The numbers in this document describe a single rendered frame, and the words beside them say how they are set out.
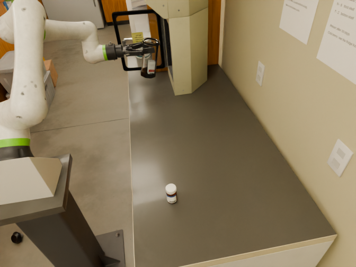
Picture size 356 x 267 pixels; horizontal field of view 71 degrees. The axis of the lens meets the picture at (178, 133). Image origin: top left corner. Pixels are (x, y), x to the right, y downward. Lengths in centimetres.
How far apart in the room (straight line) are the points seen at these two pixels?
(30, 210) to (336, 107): 120
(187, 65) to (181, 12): 30
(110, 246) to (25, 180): 107
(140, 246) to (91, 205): 141
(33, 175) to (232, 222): 78
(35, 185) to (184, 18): 107
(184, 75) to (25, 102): 90
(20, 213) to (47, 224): 19
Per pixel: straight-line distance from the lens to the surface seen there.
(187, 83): 160
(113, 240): 208
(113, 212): 223
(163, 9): 142
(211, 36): 193
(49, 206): 118
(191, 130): 133
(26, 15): 121
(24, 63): 112
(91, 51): 160
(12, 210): 126
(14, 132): 118
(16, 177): 115
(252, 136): 132
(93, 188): 244
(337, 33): 95
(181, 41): 149
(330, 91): 98
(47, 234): 145
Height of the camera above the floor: 179
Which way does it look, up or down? 40 degrees down
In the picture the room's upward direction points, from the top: 5 degrees counter-clockwise
